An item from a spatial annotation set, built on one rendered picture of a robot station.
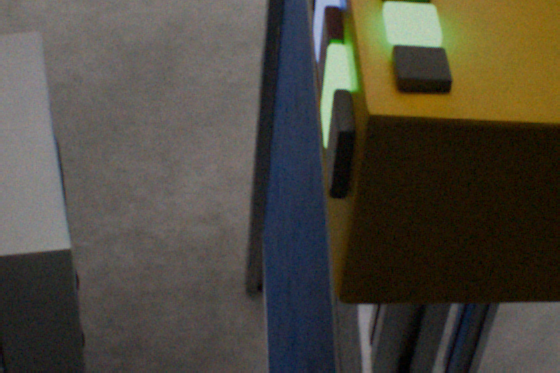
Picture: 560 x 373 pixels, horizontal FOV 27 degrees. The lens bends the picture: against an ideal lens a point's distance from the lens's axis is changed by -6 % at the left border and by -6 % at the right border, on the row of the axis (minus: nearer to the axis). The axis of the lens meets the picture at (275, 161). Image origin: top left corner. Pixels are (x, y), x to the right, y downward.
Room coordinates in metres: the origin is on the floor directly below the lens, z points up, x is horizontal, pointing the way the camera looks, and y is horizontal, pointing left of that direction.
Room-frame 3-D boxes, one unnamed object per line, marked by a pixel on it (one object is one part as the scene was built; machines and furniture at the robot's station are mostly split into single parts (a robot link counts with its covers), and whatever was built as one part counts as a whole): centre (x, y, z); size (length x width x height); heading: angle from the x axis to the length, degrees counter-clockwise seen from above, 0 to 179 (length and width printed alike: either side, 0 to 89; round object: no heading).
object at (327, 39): (0.35, -0.02, 1.04); 0.02 x 0.01 x 0.03; 5
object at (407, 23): (0.33, -0.04, 1.08); 0.02 x 0.02 x 0.01; 5
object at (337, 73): (0.33, -0.02, 1.04); 0.02 x 0.01 x 0.03; 5
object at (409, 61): (0.31, -0.04, 1.08); 0.02 x 0.02 x 0.01; 5
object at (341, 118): (0.31, -0.02, 1.04); 0.02 x 0.01 x 0.03; 5
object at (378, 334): (0.37, -0.07, 0.92); 0.03 x 0.03 x 0.12; 5
